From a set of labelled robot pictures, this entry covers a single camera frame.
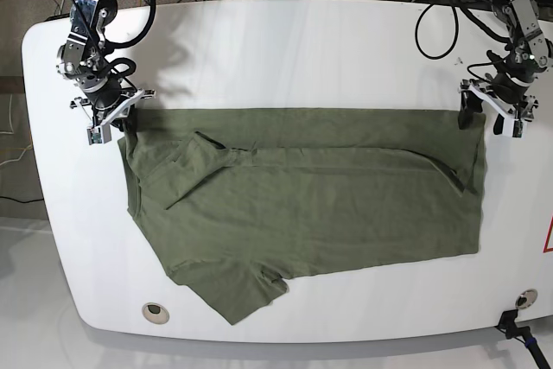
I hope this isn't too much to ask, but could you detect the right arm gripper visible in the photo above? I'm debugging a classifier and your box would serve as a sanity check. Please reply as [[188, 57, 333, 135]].
[[69, 80, 155, 144]]

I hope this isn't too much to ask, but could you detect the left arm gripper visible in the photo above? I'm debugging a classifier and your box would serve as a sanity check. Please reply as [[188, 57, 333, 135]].
[[457, 73, 539, 135]]

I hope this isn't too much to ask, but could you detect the olive green T-shirt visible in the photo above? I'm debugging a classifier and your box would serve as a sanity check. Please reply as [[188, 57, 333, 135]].
[[118, 108, 486, 324]]

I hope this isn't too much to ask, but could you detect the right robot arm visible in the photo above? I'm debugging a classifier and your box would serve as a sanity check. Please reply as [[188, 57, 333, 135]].
[[57, 0, 156, 127]]

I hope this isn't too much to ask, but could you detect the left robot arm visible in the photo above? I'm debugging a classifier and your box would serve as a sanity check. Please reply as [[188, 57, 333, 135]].
[[343, 0, 552, 138]]

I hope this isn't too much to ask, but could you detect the red triangle sticker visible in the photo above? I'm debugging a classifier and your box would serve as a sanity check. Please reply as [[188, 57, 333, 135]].
[[543, 218, 553, 253]]

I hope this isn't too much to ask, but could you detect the right table grommet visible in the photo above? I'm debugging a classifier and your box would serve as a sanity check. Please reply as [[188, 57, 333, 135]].
[[515, 289, 538, 309]]

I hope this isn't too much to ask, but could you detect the table grommet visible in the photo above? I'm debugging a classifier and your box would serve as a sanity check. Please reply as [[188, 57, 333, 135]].
[[515, 289, 538, 309], [142, 302, 170, 325]]

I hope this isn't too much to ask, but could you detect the left table grommet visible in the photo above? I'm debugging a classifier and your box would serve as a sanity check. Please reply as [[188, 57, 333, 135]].
[[142, 302, 170, 325]]

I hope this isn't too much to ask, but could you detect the black table clamp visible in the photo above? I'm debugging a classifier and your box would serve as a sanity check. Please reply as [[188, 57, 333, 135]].
[[495, 309, 551, 369]]

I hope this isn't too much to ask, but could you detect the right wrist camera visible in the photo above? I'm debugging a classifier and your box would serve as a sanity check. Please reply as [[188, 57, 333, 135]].
[[86, 124, 111, 145]]

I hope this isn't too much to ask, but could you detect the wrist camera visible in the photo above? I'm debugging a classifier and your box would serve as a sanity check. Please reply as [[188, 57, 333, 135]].
[[86, 124, 111, 145], [502, 118, 528, 138]]

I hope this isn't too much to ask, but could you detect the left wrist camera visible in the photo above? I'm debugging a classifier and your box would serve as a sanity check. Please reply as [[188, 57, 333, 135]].
[[502, 118, 528, 138]]

